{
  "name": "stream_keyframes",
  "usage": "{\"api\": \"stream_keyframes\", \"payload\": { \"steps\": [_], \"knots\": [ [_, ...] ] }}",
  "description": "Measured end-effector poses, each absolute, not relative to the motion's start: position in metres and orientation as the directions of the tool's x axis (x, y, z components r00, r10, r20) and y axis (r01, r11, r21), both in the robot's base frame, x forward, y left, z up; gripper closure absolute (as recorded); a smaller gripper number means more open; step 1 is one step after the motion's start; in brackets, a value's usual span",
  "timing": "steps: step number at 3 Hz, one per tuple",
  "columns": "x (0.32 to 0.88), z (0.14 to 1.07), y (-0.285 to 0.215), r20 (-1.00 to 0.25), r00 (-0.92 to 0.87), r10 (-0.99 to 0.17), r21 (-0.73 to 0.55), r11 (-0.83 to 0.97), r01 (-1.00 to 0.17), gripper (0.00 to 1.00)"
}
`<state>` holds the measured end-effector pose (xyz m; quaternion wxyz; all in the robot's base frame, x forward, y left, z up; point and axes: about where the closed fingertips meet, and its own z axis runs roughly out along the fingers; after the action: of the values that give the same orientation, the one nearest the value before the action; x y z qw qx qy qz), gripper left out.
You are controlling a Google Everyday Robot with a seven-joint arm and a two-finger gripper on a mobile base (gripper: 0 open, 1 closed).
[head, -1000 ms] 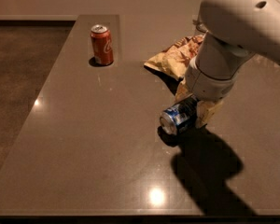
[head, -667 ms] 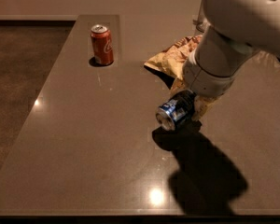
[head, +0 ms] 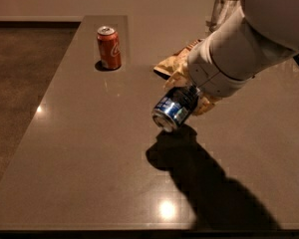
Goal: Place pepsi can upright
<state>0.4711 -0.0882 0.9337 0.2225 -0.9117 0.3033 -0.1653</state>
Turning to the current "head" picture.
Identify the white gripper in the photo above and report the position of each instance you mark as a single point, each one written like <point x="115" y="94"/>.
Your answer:
<point x="211" y="74"/>

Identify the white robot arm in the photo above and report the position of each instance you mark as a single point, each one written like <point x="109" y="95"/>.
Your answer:
<point x="259" y="34"/>

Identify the yellow brown chip bag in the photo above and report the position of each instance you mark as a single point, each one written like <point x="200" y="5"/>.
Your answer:
<point x="175" y="65"/>

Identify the blue pepsi can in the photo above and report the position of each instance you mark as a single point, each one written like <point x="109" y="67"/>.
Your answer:
<point x="175" y="107"/>

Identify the orange soda can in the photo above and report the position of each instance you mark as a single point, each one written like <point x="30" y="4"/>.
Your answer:
<point x="109" y="47"/>

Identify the metal mesh cup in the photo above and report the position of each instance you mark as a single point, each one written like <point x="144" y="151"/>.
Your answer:
<point x="222" y="10"/>

